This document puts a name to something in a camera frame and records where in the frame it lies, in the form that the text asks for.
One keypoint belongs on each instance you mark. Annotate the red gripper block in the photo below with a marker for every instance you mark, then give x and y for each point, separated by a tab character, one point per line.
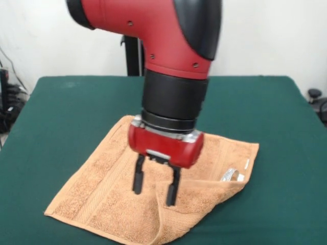
166	148

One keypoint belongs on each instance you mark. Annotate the tan terry towel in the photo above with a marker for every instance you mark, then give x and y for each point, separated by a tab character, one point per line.
102	199

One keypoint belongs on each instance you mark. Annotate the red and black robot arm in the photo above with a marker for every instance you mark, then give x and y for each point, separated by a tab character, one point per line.
168	51

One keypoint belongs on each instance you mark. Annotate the dark green table cloth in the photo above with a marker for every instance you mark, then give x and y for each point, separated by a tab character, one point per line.
268	204

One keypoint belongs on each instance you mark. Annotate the black box device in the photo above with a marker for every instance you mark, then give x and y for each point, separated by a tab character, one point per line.
3	84

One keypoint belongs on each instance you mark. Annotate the black chair base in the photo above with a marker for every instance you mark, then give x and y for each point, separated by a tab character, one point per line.
318	102

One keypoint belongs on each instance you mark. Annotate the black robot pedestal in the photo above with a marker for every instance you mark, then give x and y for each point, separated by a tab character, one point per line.
132	58

